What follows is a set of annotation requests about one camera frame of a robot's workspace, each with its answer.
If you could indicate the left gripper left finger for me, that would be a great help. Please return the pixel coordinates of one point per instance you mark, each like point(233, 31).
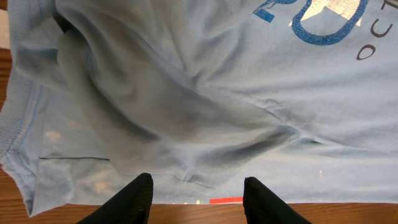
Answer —
point(131, 205)

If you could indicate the light blue printed t-shirt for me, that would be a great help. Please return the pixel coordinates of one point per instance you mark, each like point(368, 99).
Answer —
point(201, 94)

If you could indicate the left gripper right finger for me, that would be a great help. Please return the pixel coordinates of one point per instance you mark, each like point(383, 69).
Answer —
point(262, 206)

